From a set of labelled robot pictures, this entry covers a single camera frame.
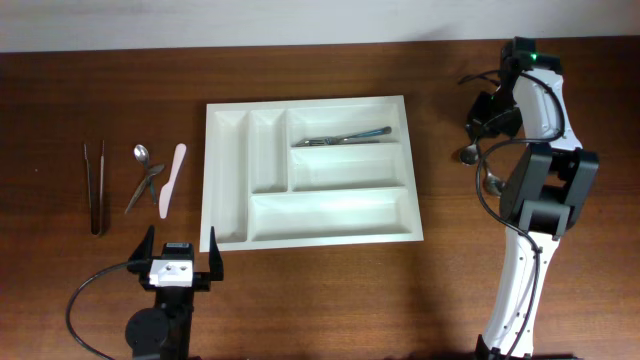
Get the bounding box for steel fork underneath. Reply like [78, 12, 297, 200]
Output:
[316, 126, 392, 139]

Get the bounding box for black camera cable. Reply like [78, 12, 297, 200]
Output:
[65, 260, 146, 360]
[457, 69, 567, 360]

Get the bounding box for black right camera cable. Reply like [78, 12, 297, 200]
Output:
[457, 69, 567, 360]

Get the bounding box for black left camera cable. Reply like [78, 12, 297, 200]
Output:
[65, 260, 146, 360]

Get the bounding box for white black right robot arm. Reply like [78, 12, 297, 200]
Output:
[460, 37, 599, 359]

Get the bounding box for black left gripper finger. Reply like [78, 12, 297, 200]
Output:
[129, 225, 155, 261]
[208, 226, 223, 280]

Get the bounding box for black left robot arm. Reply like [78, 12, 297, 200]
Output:
[125, 227, 224, 359]

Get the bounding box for pink plastic knife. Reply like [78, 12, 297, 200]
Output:
[159, 143, 187, 219]

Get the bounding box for dark steel teaspoon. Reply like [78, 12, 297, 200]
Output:
[125, 164, 165, 214]

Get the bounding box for white plastic cutlery tray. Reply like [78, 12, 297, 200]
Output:
[199, 95, 423, 253]

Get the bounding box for small steel teaspoon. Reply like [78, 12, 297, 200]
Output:
[134, 144, 158, 205]

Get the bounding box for steel tweezers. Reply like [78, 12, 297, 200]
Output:
[83, 140, 105, 237]

